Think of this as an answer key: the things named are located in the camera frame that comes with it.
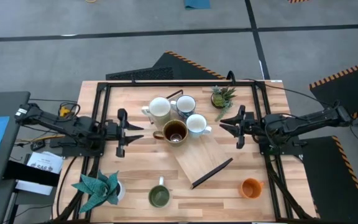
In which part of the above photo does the black power adapter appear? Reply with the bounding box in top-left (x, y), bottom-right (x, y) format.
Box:
top-left (30, 140), bottom-right (46, 152)

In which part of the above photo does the black metal table frame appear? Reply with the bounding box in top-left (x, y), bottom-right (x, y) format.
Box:
top-left (53, 80), bottom-right (315, 223)

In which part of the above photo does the green succulent in black pot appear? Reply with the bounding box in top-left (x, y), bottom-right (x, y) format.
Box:
top-left (210, 85), bottom-right (237, 123)

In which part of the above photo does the black cable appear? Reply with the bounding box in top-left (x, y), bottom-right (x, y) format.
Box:
top-left (55, 155), bottom-right (78, 218)
top-left (259, 78), bottom-right (341, 108)

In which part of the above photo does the yellow connector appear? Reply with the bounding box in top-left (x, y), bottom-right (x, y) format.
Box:
top-left (59, 105), bottom-right (73, 118)

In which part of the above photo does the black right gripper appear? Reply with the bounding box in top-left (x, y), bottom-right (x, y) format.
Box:
top-left (218, 105), bottom-right (259, 150)

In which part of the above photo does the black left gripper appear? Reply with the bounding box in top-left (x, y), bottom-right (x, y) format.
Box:
top-left (106, 108), bottom-right (145, 158)

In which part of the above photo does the dark green mug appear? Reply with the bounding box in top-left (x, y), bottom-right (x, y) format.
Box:
top-left (148, 176), bottom-right (171, 208)

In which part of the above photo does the white printed paper sheet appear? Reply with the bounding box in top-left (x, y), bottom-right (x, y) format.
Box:
top-left (25, 151), bottom-right (65, 175)

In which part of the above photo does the wooden tray with black handles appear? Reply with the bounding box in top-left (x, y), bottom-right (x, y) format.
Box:
top-left (147, 89), bottom-right (234, 190)

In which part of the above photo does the blue floor mat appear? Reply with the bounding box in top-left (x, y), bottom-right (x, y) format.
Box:
top-left (183, 0), bottom-right (211, 10)

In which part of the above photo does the blue mug white inside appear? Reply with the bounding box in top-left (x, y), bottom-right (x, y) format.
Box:
top-left (170, 95), bottom-right (197, 121)

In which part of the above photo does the plain white paper sheet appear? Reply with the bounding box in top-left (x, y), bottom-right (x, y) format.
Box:
top-left (14, 179), bottom-right (54, 196)

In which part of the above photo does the black hazard-striped floor mat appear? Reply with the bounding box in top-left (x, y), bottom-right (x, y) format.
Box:
top-left (105, 50), bottom-right (226, 81)
top-left (309, 57), bottom-right (358, 125)
top-left (300, 136), bottom-right (358, 224)

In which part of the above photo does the teal leafy plant white pot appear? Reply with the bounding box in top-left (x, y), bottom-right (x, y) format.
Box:
top-left (71, 170), bottom-right (126, 214)

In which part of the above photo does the orange mug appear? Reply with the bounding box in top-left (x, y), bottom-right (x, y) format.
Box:
top-left (238, 177), bottom-right (265, 200)

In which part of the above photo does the pale green mug white handle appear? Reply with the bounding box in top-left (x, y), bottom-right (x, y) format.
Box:
top-left (140, 96), bottom-right (172, 131)

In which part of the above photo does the brown glazed mug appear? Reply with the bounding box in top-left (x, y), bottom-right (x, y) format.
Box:
top-left (152, 119), bottom-right (189, 146)

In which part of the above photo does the grey side desk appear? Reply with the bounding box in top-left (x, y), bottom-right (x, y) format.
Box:
top-left (0, 90), bottom-right (31, 185)

